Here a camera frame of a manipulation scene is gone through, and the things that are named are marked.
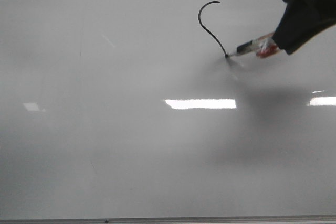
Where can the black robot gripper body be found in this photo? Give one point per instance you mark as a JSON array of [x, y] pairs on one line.
[[301, 21]]

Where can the black whiteboard marker with tape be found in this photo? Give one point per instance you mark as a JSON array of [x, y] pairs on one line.
[[263, 47]]

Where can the white glossy whiteboard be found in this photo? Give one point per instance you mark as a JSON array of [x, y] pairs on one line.
[[128, 109]]

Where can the grey aluminium whiteboard frame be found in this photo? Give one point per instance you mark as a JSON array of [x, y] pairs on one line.
[[237, 219]]

